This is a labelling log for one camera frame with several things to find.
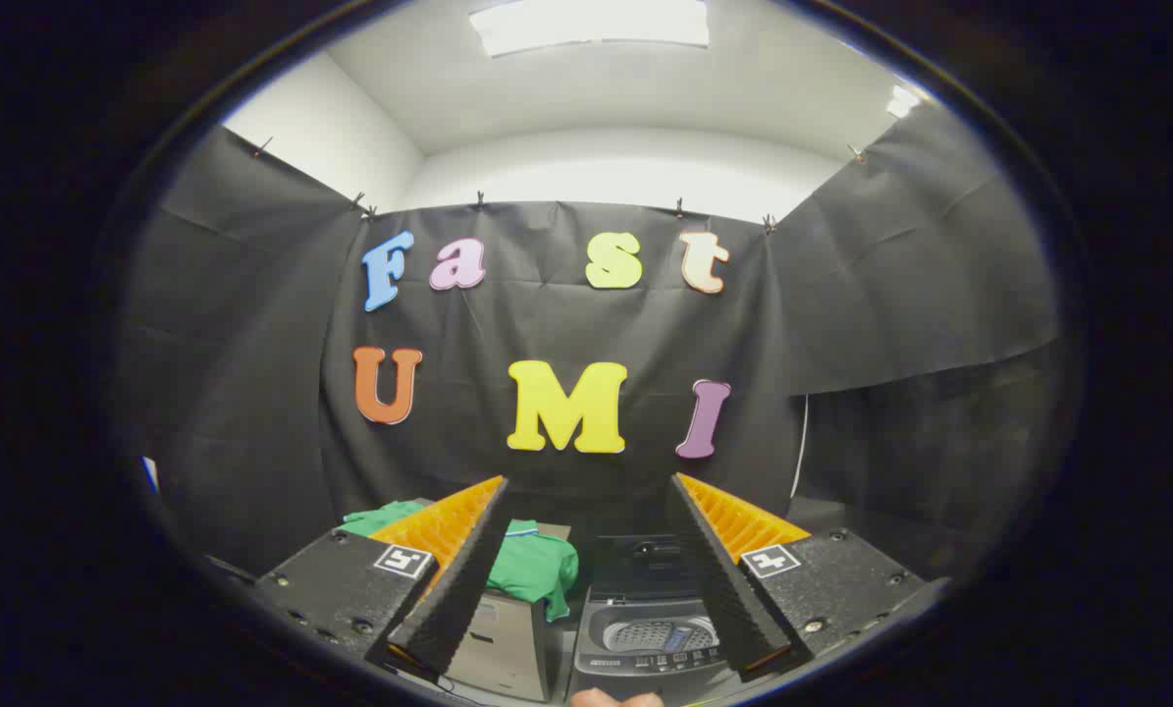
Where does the black backdrop cloth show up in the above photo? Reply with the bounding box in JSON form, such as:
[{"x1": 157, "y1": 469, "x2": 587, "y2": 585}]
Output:
[{"x1": 115, "y1": 98, "x2": 1068, "y2": 590}]

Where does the grey washing machine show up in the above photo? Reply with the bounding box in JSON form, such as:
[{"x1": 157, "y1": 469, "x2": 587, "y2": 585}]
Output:
[{"x1": 571, "y1": 535, "x2": 744, "y2": 704}]

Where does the large ceiling light panel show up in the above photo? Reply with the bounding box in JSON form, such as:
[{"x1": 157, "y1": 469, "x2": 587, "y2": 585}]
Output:
[{"x1": 468, "y1": 0, "x2": 711, "y2": 58}]

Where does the green polo shirt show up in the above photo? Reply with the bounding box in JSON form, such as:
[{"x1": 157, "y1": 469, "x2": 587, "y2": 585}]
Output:
[{"x1": 336, "y1": 500, "x2": 580, "y2": 623}]

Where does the dark glass washing machine lid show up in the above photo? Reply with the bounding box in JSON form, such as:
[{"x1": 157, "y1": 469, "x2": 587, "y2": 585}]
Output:
[{"x1": 591, "y1": 535, "x2": 705, "y2": 602}]

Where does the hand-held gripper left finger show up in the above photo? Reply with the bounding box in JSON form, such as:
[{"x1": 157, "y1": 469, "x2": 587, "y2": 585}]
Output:
[{"x1": 252, "y1": 475, "x2": 510, "y2": 680}]

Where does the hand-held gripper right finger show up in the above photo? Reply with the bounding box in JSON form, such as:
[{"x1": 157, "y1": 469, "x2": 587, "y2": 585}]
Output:
[{"x1": 666, "y1": 472, "x2": 950, "y2": 683}]

